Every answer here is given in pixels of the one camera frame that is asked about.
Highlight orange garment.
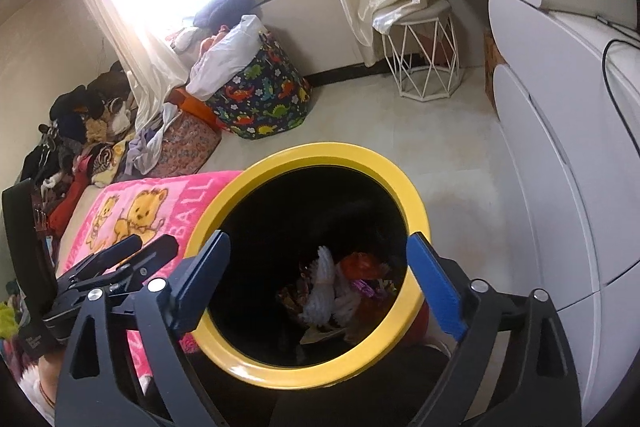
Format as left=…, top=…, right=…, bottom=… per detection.
left=200, top=24, right=231, bottom=55

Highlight black cable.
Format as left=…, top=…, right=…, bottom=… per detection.
left=601, top=34, right=640, bottom=142

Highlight pale grey crumpled clothes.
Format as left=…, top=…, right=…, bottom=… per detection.
left=125, top=103, right=178, bottom=175

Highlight cardboard box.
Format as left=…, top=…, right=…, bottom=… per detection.
left=482, top=29, right=506, bottom=112

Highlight white wire stool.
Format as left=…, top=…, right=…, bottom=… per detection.
left=372, top=0, right=463, bottom=102

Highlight red mesh net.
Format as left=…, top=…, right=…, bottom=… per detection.
left=340, top=252, right=386, bottom=280

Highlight dinosaur print laundry basket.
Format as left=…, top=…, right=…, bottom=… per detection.
left=205, top=32, right=312, bottom=140

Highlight person's left hand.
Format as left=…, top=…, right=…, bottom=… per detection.
left=37, top=349, right=68, bottom=403

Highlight pile of dark clothes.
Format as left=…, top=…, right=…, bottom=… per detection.
left=20, top=59, right=146, bottom=228

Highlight white dressing table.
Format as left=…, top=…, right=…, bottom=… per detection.
left=425, top=0, right=640, bottom=427

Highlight white plastic bag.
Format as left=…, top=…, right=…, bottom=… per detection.
left=186, top=14, right=268, bottom=100

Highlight yellow rim trash bin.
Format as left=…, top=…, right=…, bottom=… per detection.
left=189, top=143, right=430, bottom=390

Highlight pink bear print blanket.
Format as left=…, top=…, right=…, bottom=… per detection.
left=57, top=170, right=246, bottom=383

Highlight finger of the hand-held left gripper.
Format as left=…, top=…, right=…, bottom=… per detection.
left=56, top=234, right=143, bottom=284
left=100, top=235, right=180, bottom=297

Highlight purple candy wrapper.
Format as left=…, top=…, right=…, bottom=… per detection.
left=352, top=279, right=381, bottom=299

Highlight floral fabric bag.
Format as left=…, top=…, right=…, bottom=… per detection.
left=150, top=112, right=222, bottom=178

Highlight dark jacket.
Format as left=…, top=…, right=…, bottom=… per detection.
left=192, top=0, right=261, bottom=30

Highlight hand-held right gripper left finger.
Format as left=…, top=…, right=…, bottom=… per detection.
left=55, top=229, right=232, bottom=427

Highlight orange bag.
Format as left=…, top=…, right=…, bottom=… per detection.
left=172, top=88, right=221, bottom=128

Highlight sheer white curtain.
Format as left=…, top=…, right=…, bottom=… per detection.
left=60, top=0, right=196, bottom=122

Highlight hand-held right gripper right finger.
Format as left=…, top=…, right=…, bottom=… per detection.
left=406, top=231, right=583, bottom=427

